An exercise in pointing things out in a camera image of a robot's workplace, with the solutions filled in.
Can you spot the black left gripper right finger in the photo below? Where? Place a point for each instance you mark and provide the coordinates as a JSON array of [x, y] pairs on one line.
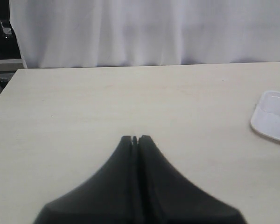
[[170, 198]]

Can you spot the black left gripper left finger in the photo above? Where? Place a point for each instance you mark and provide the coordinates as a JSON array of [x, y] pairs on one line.
[[108, 197]]

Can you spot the white rectangular plastic tray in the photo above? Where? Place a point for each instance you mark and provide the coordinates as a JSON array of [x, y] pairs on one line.
[[265, 124]]

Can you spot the white backdrop curtain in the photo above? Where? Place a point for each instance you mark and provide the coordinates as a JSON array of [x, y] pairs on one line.
[[104, 33]]

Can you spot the dark equipment behind curtain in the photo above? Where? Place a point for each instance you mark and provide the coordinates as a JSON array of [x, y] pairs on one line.
[[9, 48]]

